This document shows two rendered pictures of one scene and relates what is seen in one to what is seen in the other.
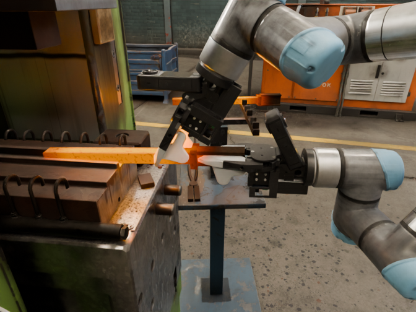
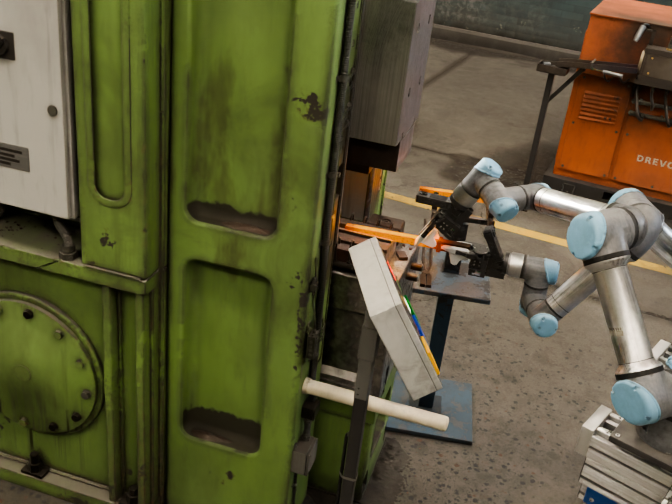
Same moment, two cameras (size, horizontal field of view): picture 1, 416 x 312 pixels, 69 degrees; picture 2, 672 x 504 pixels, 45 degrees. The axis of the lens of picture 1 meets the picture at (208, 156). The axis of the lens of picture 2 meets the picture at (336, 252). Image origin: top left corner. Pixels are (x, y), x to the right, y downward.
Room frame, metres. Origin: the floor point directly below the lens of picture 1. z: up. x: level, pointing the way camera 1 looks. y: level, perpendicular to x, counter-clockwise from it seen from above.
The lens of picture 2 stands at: (-1.81, 0.04, 2.14)
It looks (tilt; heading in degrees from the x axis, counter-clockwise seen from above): 27 degrees down; 8
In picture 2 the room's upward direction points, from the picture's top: 7 degrees clockwise
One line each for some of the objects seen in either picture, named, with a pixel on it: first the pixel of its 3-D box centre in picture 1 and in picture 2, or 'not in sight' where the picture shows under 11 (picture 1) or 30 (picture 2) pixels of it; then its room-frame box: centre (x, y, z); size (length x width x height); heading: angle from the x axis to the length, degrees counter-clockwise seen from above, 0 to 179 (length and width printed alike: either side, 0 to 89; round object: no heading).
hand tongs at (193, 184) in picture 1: (192, 159); (427, 250); (1.14, 0.07, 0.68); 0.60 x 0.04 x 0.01; 4
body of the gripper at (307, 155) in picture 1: (277, 169); (488, 261); (0.51, -0.13, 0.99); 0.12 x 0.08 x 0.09; 84
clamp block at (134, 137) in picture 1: (123, 147); (384, 229); (0.70, 0.22, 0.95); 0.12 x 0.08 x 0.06; 83
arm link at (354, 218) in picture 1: (358, 218); (534, 300); (0.47, -0.30, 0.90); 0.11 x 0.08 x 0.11; 10
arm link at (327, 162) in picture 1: (320, 166); (514, 264); (0.50, -0.21, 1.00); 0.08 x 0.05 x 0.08; 174
